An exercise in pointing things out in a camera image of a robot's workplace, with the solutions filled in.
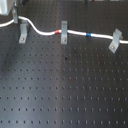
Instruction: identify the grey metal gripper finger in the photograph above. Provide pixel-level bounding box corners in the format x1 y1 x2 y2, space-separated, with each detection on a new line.
12 6 18 24

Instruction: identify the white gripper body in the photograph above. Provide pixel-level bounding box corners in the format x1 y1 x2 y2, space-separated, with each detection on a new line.
0 0 17 15

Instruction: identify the white cable with coloured marks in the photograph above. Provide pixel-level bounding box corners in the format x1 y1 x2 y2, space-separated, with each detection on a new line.
0 15 128 44

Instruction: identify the left grey cable clip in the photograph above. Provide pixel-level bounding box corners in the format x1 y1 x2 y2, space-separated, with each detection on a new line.
19 20 29 44

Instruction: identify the grey cable clip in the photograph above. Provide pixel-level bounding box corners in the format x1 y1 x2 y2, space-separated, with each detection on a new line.
19 20 29 44
109 29 123 53
61 21 68 45

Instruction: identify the middle grey cable clip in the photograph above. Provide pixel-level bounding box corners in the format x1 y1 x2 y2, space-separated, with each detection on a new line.
61 21 68 45

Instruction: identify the right grey cable clip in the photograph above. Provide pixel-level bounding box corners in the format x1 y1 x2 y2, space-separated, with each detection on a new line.
109 29 123 53

